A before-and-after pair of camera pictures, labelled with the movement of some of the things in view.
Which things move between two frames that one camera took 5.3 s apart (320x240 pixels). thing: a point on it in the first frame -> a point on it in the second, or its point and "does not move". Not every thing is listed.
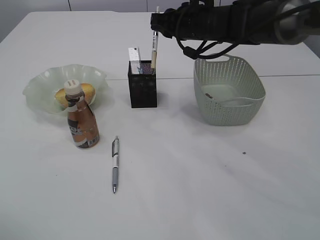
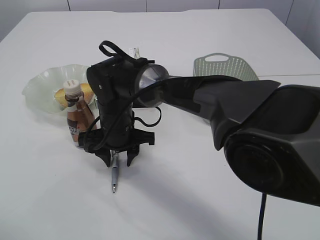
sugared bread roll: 89,92 does not move
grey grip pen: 115,154 does not move
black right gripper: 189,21 -> 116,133
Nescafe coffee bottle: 82,120 does not move
